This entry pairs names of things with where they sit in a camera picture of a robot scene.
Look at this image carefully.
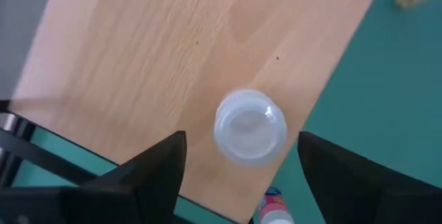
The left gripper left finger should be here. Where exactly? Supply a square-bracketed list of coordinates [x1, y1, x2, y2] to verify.
[81, 131, 188, 224]

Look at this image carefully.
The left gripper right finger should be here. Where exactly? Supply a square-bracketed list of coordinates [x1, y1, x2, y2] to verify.
[297, 131, 442, 224]

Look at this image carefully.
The pink labelled bottle white cap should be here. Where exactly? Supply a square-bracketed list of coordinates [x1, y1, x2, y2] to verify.
[258, 186, 295, 224]

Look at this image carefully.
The white plastic bottle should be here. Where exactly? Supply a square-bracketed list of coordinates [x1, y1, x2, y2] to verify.
[213, 88, 288, 167]

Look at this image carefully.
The wooden shelf with black legs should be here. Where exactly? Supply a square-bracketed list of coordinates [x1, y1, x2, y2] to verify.
[0, 0, 387, 224]

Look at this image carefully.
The green table mat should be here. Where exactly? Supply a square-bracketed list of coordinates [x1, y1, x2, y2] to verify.
[12, 0, 442, 224]

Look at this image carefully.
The black metal table frame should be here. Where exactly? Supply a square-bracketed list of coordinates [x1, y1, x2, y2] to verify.
[0, 99, 99, 189]

